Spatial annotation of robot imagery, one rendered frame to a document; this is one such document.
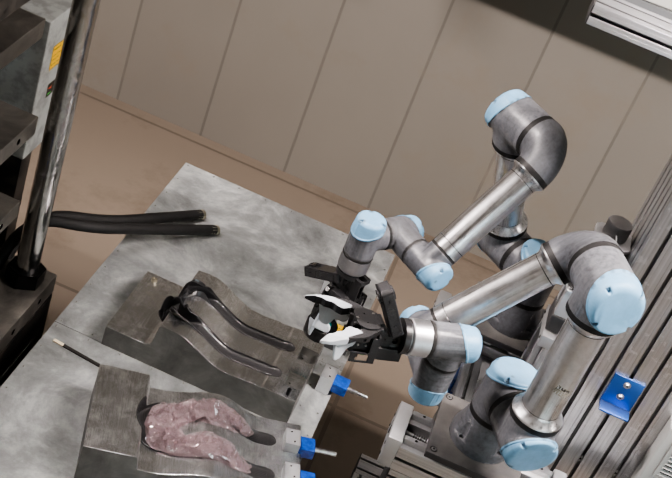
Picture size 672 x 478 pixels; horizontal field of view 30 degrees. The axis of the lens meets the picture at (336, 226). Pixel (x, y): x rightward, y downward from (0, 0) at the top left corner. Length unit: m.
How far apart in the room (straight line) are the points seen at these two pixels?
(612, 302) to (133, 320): 1.26
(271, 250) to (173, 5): 1.92
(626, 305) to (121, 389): 1.15
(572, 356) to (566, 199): 2.72
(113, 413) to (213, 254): 0.83
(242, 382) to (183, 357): 0.16
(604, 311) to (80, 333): 1.35
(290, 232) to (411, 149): 1.62
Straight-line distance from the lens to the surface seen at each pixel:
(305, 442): 3.00
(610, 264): 2.49
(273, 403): 3.08
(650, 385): 2.98
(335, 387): 3.22
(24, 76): 3.12
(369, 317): 2.43
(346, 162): 5.36
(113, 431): 2.82
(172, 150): 5.38
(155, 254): 3.48
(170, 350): 3.09
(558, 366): 2.59
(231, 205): 3.75
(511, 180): 2.91
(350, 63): 5.16
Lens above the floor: 2.93
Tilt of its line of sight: 34 degrees down
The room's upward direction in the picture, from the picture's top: 22 degrees clockwise
